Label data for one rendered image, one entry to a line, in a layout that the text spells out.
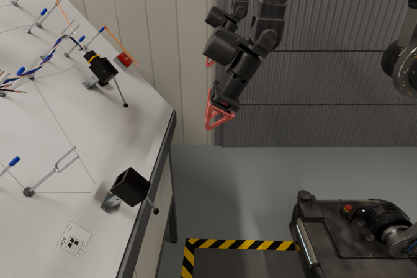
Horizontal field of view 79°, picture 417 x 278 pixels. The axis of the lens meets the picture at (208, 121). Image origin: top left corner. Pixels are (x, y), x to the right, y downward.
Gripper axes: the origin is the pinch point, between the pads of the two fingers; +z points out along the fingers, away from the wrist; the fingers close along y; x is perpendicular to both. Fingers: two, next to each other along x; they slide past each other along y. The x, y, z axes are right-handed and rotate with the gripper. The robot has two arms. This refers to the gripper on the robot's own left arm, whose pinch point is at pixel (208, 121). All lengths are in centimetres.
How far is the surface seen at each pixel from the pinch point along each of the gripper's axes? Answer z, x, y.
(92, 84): 11.5, -31.5, -12.2
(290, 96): 12, 87, -138
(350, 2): -65, 78, -138
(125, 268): 24.3, -5.3, 26.7
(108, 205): 20.3, -13.4, 17.3
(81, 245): 20.8, -15.0, 27.1
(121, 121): 17.8, -20.1, -10.4
